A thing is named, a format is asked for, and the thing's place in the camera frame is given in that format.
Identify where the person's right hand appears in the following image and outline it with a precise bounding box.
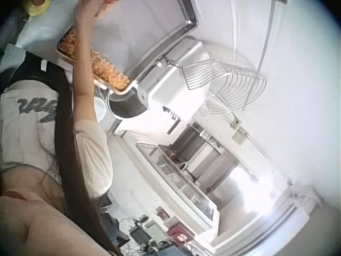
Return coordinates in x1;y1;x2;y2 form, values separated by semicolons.
75;0;107;19

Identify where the large steel baking tray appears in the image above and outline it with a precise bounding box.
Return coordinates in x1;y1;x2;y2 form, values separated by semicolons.
93;0;200;78

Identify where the light blue table cover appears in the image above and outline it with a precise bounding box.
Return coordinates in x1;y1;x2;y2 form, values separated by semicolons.
0;0;78;70

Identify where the metal food tray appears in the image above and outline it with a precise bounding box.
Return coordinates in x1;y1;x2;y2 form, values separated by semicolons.
56;24;134;95

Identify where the heap of orange fried snacks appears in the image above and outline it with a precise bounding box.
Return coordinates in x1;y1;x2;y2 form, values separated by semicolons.
58;26;131;92

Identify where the white round plate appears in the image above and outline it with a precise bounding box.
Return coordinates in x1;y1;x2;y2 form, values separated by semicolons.
93;95;108;124

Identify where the steel mixer bowl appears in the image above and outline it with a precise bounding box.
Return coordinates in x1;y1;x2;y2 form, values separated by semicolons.
108;89;149;121

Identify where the white dough mixer machine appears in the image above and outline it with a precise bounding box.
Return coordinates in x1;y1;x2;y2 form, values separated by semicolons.
108;36;212;137

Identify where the glass display case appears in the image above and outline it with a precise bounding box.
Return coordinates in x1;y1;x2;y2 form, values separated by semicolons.
135;141;222;230

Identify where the stainless steel cabinet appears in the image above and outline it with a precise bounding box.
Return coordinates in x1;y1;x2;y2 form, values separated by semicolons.
170;122;257;198

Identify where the small red sign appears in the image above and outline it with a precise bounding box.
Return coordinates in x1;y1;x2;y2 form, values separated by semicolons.
156;207;169;221

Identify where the black electronic device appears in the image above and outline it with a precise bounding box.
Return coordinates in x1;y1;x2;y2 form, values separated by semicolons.
129;221;150;242

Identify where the red box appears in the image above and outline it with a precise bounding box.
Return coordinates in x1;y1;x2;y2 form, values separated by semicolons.
167;225;196;246

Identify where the wire mixer guard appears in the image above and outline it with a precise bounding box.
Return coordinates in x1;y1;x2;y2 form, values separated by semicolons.
182;58;267;117

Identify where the grey wall pipe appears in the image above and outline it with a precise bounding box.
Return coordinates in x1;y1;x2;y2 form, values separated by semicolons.
255;0;278;73

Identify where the wall socket box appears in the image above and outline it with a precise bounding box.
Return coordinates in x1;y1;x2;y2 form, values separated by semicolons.
230;118;249;142

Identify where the white wall conduit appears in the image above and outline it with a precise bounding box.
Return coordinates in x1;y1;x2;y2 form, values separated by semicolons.
246;134;294;186

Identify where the white door frame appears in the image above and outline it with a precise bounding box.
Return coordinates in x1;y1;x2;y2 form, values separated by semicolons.
212;183;323;256

